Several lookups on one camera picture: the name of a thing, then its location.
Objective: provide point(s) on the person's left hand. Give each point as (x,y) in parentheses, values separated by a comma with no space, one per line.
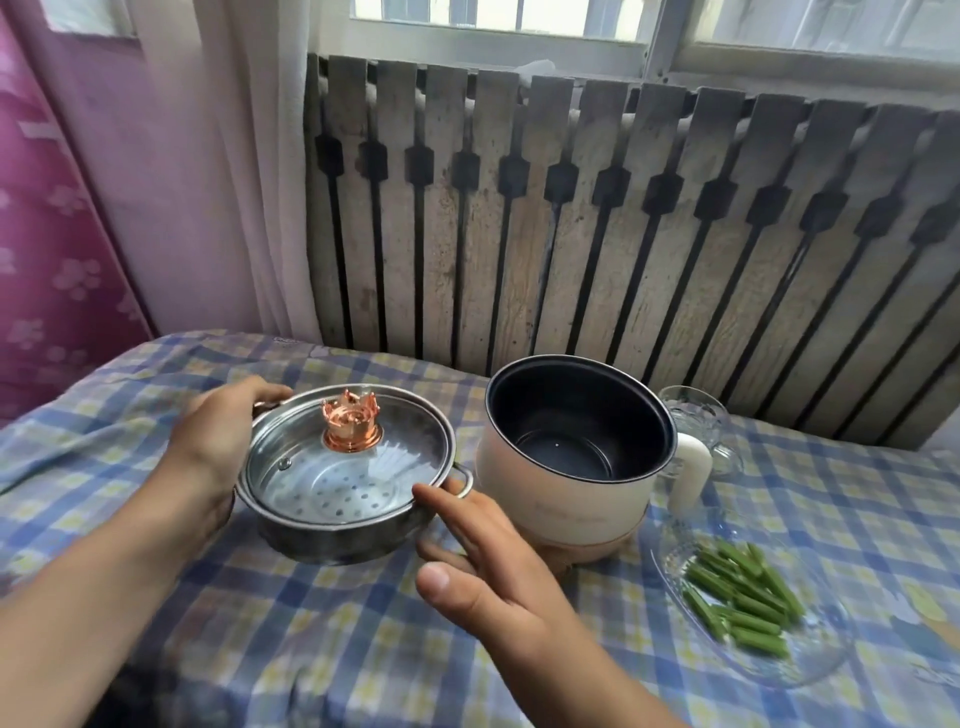
(206,450)

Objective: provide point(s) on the person's right hand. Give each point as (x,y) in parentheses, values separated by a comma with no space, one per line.
(517,592)

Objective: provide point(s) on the person's right middle finger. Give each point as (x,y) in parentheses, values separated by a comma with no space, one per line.
(461,517)

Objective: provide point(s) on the person's left fingers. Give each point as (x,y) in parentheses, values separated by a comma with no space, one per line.
(262,391)

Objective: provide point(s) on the person's right thumb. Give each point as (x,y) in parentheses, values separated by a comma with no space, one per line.
(446,592)

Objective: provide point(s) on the stainless steel steamer pot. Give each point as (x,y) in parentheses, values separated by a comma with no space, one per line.
(330,544)

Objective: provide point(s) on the person's left forearm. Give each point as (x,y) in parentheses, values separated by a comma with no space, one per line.
(97,600)

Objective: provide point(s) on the person's right forearm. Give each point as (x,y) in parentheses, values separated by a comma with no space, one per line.
(592,686)

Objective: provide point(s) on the glass lid with copper knob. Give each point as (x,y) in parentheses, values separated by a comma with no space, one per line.
(409,439)

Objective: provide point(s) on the cream electric cooking pot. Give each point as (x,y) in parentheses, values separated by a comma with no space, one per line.
(570,499)

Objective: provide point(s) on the blue checkered tablecloth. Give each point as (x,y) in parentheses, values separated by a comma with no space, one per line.
(300,637)

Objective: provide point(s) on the white sheer curtain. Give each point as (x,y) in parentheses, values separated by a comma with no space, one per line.
(225,187)

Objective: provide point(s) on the pink paw print cloth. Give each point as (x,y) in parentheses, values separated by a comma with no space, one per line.
(52,262)

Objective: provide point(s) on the clear glass jug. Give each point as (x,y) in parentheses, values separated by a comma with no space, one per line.
(701,420)

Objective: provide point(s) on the pile of green bean pieces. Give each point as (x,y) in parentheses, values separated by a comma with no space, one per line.
(750,604)

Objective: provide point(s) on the wooden slatted radiator cover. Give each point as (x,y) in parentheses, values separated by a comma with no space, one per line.
(600,247)

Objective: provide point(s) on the clear glass plate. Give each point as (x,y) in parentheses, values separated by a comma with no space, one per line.
(817,637)

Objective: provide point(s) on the white window frame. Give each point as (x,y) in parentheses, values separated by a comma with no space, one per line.
(525,49)

